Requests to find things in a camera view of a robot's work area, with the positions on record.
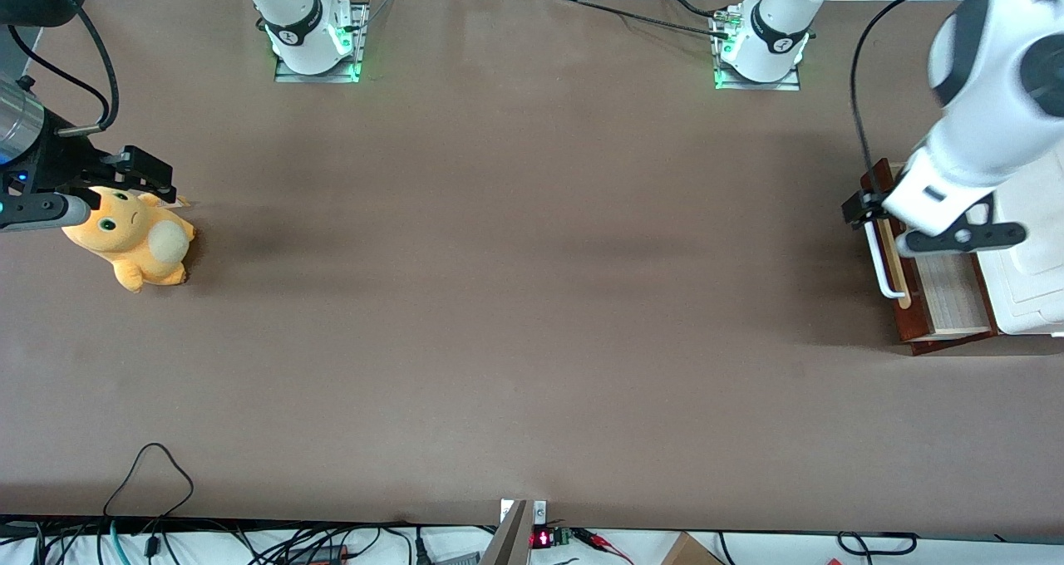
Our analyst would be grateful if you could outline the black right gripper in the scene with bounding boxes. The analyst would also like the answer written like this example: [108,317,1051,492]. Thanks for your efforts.
[32,106,179,206]

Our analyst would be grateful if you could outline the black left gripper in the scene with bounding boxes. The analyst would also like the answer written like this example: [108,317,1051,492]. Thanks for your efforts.
[840,159,898,231]

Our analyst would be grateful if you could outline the wooden drawer with white handle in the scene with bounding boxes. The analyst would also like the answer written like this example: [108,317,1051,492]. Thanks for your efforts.
[859,160,995,346]

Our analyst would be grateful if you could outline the orange plush toy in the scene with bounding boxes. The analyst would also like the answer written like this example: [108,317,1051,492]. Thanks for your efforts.
[62,184,199,294]

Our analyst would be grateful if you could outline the brown cabinet with white top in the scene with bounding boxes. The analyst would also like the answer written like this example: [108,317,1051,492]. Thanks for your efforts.
[894,166,1064,357]

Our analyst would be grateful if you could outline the brown cardboard box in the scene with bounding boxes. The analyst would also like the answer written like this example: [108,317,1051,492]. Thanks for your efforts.
[659,531,727,565]

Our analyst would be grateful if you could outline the black power adapter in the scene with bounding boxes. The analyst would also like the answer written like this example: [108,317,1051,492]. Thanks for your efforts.
[283,543,351,565]

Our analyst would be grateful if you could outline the red clip leads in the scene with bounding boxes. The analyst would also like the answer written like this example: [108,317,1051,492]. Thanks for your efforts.
[572,528,635,565]

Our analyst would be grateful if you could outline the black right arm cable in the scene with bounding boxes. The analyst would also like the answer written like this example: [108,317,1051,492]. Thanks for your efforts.
[7,4,121,137]

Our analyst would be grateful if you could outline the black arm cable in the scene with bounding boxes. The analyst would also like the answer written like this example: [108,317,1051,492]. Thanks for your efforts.
[7,4,121,137]
[849,0,1050,209]

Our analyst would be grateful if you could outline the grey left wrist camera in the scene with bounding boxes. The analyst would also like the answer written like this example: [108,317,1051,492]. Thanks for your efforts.
[895,220,1029,261]

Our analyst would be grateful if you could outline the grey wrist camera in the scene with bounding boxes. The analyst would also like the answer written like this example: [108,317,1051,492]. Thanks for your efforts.
[895,220,1029,261]
[0,192,94,234]

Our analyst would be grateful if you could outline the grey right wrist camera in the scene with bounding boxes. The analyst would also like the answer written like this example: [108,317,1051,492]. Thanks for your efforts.
[0,192,94,234]

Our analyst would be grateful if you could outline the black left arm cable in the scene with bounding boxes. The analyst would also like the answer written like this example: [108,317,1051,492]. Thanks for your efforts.
[849,0,1050,209]

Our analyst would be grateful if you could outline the aluminium arm base plate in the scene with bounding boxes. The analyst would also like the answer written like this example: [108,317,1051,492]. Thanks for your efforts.
[273,2,369,85]
[712,8,802,93]

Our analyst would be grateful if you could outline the black looped cable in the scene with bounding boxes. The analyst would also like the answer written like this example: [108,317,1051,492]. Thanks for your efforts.
[102,441,196,521]

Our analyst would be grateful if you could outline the black cable on table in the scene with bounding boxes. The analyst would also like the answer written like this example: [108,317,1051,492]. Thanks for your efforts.
[569,0,737,42]

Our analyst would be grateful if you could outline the black cable loop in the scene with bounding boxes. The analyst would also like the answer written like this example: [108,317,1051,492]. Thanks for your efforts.
[835,530,920,558]

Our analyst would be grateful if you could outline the small aluminium bracket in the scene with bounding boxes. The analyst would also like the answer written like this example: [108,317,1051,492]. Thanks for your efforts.
[499,499,549,527]

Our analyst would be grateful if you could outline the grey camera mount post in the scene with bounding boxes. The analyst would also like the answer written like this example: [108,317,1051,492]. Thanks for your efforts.
[477,499,534,565]

